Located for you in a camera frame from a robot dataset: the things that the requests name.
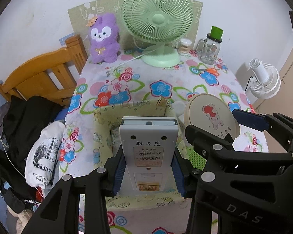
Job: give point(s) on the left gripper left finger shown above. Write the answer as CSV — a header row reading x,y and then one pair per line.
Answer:
x,y
59,211

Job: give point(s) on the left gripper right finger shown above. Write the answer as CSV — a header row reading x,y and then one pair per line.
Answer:
x,y
190,185

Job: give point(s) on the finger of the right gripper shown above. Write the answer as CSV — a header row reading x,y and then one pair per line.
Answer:
x,y
203,142
277,125

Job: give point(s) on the round cream compact mirror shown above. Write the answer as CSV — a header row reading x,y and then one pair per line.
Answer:
x,y
209,113

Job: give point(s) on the white rectangular device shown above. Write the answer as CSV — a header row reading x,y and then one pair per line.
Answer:
x,y
148,145

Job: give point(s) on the green panda speaker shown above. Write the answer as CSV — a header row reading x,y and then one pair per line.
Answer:
x,y
196,160

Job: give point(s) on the white round earbud case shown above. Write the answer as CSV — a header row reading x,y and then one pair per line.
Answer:
x,y
178,107

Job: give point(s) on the white standing fan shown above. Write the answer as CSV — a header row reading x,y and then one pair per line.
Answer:
x,y
265,81

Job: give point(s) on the black backpack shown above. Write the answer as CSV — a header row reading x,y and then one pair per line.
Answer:
x,y
17,194

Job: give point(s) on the white printed tote bag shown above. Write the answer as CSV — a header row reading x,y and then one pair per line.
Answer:
x,y
42,157

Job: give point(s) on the glass mug jar green lid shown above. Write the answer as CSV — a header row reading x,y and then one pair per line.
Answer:
x,y
208,48

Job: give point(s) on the cotton swab container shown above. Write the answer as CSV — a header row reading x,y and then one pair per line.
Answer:
x,y
184,46

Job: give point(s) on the floral tablecloth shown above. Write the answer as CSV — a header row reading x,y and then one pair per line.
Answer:
x,y
129,80

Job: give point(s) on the yellow fabric storage box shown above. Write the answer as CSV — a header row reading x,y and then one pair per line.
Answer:
x,y
107,141

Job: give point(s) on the black clothing pile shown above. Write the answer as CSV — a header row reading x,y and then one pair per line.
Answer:
x,y
23,124

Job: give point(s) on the green desk fan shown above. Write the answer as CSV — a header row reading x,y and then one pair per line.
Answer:
x,y
159,23

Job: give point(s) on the purple plush bunny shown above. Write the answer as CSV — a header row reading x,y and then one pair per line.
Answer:
x,y
103,36

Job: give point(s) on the orange handled scissors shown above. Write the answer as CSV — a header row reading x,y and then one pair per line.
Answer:
x,y
212,71

